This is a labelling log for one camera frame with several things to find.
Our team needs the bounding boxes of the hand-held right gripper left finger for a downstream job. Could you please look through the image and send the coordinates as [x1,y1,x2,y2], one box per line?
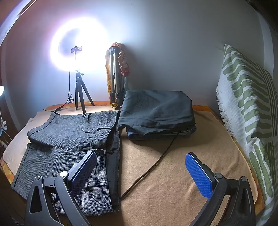
[24,150,97,226]

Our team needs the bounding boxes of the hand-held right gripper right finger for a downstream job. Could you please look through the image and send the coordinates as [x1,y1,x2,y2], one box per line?
[185,152,257,226]

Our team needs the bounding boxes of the pile of dark clothes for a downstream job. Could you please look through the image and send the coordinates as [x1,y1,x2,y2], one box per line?
[11,110,121,216]

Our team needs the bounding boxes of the dark charcoal folded pants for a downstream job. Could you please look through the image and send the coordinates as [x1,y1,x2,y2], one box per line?
[118,90,197,136]

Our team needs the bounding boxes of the tan blanket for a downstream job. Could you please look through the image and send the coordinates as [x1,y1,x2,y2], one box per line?
[3,106,259,226]

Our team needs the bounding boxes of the blue folded jeans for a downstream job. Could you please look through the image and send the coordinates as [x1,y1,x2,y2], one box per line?
[127,126,198,141]

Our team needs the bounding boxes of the small black tripod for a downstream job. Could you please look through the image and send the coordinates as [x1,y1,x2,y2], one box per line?
[74,70,95,114]

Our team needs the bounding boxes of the green and white patterned pillow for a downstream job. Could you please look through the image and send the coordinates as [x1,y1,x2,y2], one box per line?
[216,43,275,221]

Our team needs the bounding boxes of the folded silver tripod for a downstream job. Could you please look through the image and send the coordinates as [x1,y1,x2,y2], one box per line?
[108,47,123,105]

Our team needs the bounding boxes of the orange patterned cloth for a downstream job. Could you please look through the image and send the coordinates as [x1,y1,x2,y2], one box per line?
[105,42,131,109]

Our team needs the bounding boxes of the black cord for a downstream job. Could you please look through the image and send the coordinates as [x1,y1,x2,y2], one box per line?
[119,130,182,199]

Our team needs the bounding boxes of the black ring light cable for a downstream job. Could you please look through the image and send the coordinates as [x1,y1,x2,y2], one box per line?
[43,71,74,112]

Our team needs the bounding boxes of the white ring light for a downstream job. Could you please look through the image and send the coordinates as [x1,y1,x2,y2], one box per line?
[50,16,109,72]

